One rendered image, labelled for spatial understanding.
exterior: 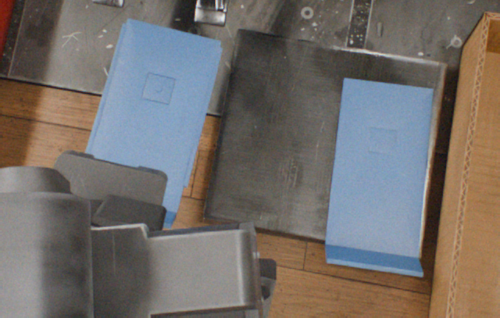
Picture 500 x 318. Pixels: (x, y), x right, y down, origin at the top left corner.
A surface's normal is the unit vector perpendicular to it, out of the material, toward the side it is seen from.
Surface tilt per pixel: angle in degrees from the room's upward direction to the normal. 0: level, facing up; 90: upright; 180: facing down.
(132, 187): 26
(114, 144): 5
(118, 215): 64
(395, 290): 0
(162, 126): 5
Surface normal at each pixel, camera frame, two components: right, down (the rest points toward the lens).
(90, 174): -0.04, 0.18
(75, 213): 0.83, -0.20
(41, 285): 0.43, -0.26
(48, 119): 0.02, -0.25
